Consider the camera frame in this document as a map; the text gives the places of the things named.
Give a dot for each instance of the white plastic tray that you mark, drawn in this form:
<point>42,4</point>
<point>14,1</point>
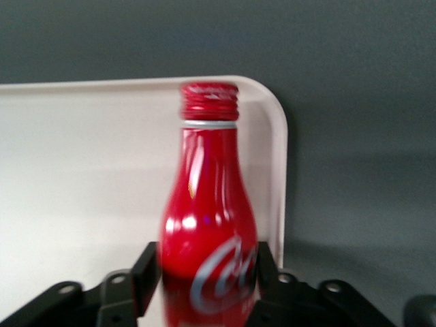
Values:
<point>85,163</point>

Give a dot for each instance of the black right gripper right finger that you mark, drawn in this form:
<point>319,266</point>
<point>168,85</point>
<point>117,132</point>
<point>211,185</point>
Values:
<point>293,299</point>

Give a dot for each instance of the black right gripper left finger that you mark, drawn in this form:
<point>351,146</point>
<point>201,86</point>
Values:
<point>116,299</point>

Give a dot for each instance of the red coke bottle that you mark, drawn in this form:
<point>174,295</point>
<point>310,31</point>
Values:
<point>207,204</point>

